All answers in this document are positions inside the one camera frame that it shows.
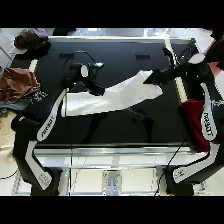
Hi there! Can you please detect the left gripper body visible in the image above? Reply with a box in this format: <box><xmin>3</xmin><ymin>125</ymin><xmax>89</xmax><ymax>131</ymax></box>
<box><xmin>84</xmin><ymin>79</ymin><xmax>107</xmax><ymax>97</ymax></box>

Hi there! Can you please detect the black garment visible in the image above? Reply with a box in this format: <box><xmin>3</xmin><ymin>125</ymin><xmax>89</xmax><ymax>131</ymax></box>
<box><xmin>11</xmin><ymin>41</ymin><xmax>52</xmax><ymax>68</ymax></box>

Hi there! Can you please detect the silver frame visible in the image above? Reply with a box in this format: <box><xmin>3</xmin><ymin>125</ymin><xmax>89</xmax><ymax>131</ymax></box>
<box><xmin>13</xmin><ymin>35</ymin><xmax>224</xmax><ymax>197</ymax></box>

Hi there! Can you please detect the black cable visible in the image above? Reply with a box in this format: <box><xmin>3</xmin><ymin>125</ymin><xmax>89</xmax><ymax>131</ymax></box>
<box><xmin>0</xmin><ymin>167</ymin><xmax>20</xmax><ymax>182</ymax></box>
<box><xmin>154</xmin><ymin>134</ymin><xmax>190</xmax><ymax>197</ymax></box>
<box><xmin>73</xmin><ymin>49</ymin><xmax>105</xmax><ymax>70</ymax></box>

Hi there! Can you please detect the white shirt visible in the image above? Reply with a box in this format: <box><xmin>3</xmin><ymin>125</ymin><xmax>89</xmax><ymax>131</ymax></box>
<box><xmin>61</xmin><ymin>69</ymin><xmax>164</xmax><ymax>118</ymax></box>

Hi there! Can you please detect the grey garment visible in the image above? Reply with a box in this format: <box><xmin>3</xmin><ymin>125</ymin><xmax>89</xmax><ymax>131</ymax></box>
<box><xmin>0</xmin><ymin>89</ymin><xmax>49</xmax><ymax>117</ymax></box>

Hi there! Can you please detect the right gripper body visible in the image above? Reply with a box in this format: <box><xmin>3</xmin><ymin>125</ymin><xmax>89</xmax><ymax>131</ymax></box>
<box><xmin>143</xmin><ymin>69</ymin><xmax>171</xmax><ymax>86</ymax></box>

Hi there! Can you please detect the cream garment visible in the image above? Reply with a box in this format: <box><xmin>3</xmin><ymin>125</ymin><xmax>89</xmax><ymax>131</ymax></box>
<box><xmin>0</xmin><ymin>111</ymin><xmax>20</xmax><ymax>159</ymax></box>

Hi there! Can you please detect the brown garment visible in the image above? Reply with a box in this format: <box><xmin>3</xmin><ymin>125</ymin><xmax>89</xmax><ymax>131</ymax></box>
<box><xmin>0</xmin><ymin>67</ymin><xmax>42</xmax><ymax>104</ymax></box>

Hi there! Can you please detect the dark red garment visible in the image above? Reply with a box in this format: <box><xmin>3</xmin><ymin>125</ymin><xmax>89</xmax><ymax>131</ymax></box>
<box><xmin>178</xmin><ymin>99</ymin><xmax>212</xmax><ymax>153</ymax></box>

